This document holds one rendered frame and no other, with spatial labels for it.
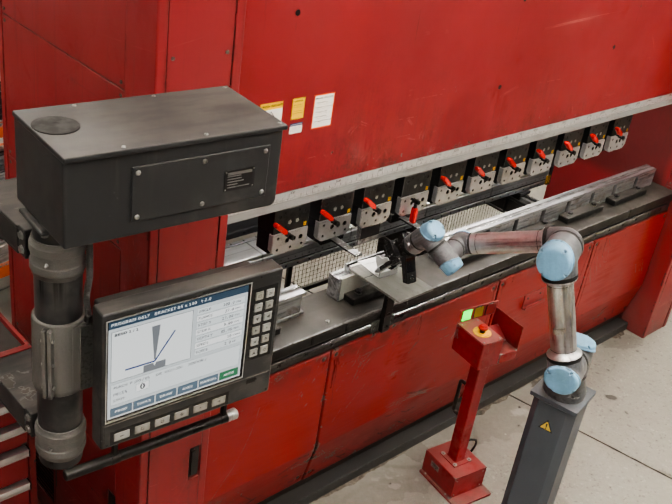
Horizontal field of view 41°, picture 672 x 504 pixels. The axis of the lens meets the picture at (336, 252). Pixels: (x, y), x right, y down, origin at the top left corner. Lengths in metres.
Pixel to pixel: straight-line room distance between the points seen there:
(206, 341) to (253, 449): 1.27
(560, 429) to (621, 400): 1.51
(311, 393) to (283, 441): 0.21
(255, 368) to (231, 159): 0.57
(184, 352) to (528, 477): 1.80
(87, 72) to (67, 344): 0.78
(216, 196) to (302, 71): 0.92
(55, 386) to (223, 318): 0.39
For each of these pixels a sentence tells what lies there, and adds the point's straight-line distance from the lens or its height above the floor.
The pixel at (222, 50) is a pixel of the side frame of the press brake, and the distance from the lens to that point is 2.27.
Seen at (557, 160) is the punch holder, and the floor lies 1.21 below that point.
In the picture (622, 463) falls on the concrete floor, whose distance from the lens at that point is 4.44.
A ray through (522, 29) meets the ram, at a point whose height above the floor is 1.84.
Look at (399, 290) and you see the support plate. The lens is 3.25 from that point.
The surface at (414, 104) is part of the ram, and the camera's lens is 3.18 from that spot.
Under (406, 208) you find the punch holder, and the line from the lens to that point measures 3.38.
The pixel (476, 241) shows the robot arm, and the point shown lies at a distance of 3.16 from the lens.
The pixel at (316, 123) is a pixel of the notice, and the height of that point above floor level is 1.62.
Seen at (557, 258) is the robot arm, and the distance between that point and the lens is 2.91.
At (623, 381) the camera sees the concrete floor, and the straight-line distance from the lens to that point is 4.98.
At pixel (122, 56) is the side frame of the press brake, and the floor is 1.93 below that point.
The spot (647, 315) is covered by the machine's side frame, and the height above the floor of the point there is 0.15.
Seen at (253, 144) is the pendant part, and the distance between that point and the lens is 1.92.
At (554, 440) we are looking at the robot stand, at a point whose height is 0.62.
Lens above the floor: 2.66
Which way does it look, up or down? 29 degrees down
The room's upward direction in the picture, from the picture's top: 9 degrees clockwise
